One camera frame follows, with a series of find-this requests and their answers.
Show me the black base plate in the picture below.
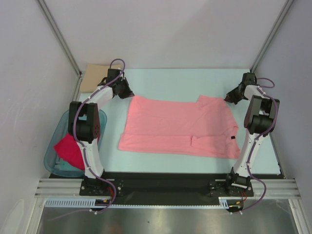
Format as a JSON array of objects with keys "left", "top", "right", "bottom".
[{"left": 37, "top": 172, "right": 288, "bottom": 206}]

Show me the left aluminium corner post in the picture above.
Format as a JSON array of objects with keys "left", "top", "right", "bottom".
[{"left": 34, "top": 0, "right": 82, "bottom": 78}]

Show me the teal plastic bin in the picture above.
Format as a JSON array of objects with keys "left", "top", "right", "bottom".
[{"left": 43, "top": 110, "right": 107, "bottom": 177}]

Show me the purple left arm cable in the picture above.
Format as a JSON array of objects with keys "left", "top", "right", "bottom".
[{"left": 46, "top": 58, "right": 127, "bottom": 220}]

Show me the aluminium corner post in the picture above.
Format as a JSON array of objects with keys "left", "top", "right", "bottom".
[
  {"left": 34, "top": 0, "right": 82, "bottom": 78},
  {"left": 249, "top": 0, "right": 296, "bottom": 73}
]

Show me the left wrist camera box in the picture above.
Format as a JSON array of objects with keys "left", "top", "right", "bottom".
[{"left": 106, "top": 68, "right": 122, "bottom": 82}]

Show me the aluminium frame rail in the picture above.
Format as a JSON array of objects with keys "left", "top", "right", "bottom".
[{"left": 35, "top": 179, "right": 301, "bottom": 199}]

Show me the beige folded t shirt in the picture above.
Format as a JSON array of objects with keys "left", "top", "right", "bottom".
[{"left": 79, "top": 64, "right": 110, "bottom": 93}]

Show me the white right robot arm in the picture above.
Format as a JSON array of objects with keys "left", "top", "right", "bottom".
[{"left": 225, "top": 83, "right": 280, "bottom": 195}]

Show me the pink t shirt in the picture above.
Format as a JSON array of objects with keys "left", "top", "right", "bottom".
[{"left": 118, "top": 96, "right": 240, "bottom": 159}]

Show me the right aluminium corner post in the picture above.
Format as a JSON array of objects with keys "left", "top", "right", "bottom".
[{"left": 249, "top": 0, "right": 296, "bottom": 73}]

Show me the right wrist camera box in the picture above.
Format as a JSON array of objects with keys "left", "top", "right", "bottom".
[{"left": 242, "top": 72, "right": 257, "bottom": 86}]

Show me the white cable duct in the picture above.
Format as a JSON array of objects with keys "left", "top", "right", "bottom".
[{"left": 45, "top": 197, "right": 243, "bottom": 209}]

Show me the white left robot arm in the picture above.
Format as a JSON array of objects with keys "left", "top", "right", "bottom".
[{"left": 68, "top": 68, "right": 134, "bottom": 195}]

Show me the red t shirt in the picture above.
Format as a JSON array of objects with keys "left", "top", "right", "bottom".
[{"left": 53, "top": 133, "right": 102, "bottom": 170}]

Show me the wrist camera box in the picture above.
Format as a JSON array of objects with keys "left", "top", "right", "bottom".
[
  {"left": 242, "top": 72, "right": 257, "bottom": 86},
  {"left": 106, "top": 68, "right": 122, "bottom": 82}
]

